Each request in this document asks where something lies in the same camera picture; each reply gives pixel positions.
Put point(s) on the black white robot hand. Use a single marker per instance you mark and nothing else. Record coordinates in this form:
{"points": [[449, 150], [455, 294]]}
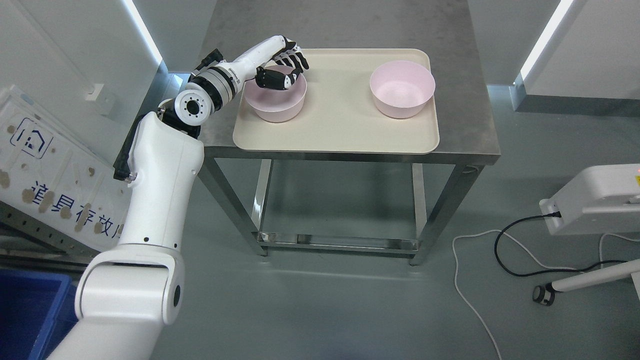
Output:
{"points": [[250, 65]]}

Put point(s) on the pink bowl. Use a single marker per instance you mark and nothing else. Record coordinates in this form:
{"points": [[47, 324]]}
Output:
{"points": [[274, 105], [401, 88]]}

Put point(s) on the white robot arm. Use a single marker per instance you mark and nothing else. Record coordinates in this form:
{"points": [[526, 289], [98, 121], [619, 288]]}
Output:
{"points": [[129, 293]]}

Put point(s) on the metal shelf rack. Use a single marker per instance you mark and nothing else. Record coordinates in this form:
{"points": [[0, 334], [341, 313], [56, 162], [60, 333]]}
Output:
{"points": [[28, 243]]}

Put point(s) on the beige plastic tray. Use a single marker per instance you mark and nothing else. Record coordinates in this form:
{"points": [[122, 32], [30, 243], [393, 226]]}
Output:
{"points": [[339, 114]]}

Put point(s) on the steel table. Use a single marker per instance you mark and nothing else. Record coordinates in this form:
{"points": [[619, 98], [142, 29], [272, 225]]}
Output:
{"points": [[441, 28]]}

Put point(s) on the white sign board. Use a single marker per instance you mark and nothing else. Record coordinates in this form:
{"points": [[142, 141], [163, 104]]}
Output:
{"points": [[52, 179]]}

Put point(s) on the blue bin lower left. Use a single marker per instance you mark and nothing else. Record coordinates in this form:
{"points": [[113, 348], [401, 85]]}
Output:
{"points": [[36, 313]]}

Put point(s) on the white stand leg with caster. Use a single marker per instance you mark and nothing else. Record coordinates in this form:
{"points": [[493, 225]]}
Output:
{"points": [[545, 294]]}

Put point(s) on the white machine housing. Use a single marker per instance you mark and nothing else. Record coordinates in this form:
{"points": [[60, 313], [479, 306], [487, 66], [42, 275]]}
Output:
{"points": [[600, 199]]}

